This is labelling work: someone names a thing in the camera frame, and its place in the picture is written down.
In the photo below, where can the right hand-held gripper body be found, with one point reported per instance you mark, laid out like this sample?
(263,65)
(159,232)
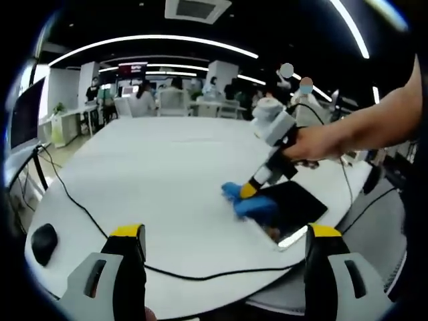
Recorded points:
(275,130)

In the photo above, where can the white low cabinet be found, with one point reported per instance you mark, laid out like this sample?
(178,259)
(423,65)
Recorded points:
(63,128)

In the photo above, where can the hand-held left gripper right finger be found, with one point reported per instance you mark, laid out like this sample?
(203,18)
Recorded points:
(322,277)

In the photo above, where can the ceiling air vent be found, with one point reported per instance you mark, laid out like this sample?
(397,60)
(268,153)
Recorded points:
(197,9)

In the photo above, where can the red wall screen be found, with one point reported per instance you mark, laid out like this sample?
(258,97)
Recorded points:
(132,68)

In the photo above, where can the black computer mouse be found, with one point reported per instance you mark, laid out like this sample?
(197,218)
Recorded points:
(43,244)

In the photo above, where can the blue cleaning cloth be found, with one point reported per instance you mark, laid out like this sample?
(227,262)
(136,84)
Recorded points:
(254,205)

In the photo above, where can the curved ceiling light strip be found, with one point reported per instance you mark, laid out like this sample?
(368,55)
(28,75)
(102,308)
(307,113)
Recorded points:
(150,37)

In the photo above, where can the green potted plant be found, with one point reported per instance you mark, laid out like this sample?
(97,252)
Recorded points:
(58,108)

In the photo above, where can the person's left hand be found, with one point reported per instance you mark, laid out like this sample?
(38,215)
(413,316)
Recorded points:
(150,315)

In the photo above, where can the black monitor on stand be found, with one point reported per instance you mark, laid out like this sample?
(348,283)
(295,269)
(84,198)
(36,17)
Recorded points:
(25,117)

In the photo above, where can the white office chair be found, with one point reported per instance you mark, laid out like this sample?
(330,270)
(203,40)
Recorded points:
(172,102)

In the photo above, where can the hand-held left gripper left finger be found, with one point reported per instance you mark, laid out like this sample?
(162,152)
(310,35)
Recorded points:
(128,277)

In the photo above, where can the grey office chair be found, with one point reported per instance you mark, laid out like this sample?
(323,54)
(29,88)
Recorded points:
(378,230)

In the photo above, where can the person's right hand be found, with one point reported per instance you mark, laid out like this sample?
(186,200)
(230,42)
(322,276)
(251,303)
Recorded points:
(314,147)

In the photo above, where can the person's dark shirt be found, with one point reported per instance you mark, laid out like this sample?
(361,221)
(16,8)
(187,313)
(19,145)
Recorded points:
(416,207)

